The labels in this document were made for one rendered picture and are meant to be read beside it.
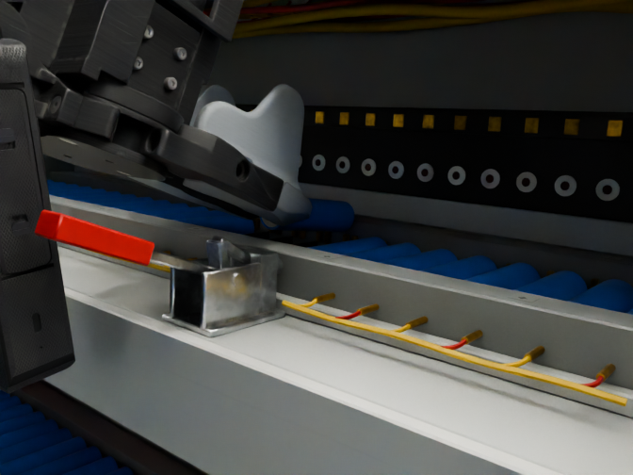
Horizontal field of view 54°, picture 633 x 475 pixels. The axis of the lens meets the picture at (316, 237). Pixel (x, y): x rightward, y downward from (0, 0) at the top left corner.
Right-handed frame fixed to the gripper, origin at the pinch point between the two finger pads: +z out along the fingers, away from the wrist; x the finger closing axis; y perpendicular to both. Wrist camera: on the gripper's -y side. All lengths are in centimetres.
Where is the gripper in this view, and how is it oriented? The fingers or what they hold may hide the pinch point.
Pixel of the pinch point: (272, 215)
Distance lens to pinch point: 32.1
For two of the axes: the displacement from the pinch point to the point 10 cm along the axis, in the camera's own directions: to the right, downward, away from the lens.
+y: 2.7, -9.6, 1.1
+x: -7.7, -1.5, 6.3
